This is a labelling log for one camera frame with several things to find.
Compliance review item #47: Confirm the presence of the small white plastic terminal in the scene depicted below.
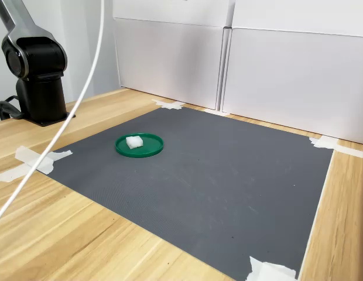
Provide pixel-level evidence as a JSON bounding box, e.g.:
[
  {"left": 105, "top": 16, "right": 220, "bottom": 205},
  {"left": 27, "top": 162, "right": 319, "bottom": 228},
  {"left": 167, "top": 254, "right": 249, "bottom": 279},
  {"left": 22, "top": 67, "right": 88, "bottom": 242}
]
[{"left": 125, "top": 135, "right": 145, "bottom": 150}]

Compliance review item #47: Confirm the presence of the white tape strip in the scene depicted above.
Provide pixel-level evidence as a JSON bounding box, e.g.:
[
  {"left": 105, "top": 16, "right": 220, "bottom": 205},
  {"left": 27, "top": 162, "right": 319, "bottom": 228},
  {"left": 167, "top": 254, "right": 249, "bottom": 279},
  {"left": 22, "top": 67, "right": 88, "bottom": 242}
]
[
  {"left": 151, "top": 98, "right": 186, "bottom": 111},
  {"left": 309, "top": 135, "right": 363, "bottom": 160},
  {"left": 246, "top": 256, "right": 298, "bottom": 281},
  {"left": 0, "top": 149, "right": 74, "bottom": 183},
  {"left": 203, "top": 108, "right": 230, "bottom": 116},
  {"left": 14, "top": 145, "right": 56, "bottom": 176}
]

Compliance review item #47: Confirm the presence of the black base cable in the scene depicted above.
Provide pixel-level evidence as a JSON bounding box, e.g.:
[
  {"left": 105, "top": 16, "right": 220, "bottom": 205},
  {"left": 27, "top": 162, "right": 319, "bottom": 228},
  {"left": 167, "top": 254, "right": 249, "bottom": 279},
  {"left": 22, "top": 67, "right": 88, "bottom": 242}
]
[{"left": 0, "top": 95, "right": 25, "bottom": 121}]

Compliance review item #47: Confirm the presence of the round green lid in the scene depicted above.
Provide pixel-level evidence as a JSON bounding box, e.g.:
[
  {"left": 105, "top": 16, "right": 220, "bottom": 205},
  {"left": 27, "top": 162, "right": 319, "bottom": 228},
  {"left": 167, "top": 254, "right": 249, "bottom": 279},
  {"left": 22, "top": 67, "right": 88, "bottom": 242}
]
[{"left": 115, "top": 132, "right": 165, "bottom": 159}]

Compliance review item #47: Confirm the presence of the white camera cable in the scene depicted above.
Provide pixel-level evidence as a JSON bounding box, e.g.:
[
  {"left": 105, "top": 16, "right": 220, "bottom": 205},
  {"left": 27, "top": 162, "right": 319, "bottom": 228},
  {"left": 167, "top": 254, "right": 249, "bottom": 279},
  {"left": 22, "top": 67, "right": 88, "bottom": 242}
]
[{"left": 0, "top": 0, "right": 106, "bottom": 227}]

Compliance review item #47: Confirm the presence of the white partition panel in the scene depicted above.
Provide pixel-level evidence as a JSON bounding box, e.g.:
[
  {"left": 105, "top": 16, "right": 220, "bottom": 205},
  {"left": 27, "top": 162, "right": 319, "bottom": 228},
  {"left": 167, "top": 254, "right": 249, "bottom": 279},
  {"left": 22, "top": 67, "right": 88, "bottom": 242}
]
[
  {"left": 112, "top": 0, "right": 231, "bottom": 111},
  {"left": 221, "top": 0, "right": 363, "bottom": 146}
]

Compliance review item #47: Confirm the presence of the dark grey mat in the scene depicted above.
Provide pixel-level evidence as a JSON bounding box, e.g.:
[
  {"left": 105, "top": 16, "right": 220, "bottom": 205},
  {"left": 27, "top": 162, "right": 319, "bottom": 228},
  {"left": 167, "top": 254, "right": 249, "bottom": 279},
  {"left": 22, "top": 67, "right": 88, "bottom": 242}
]
[{"left": 37, "top": 107, "right": 335, "bottom": 281}]

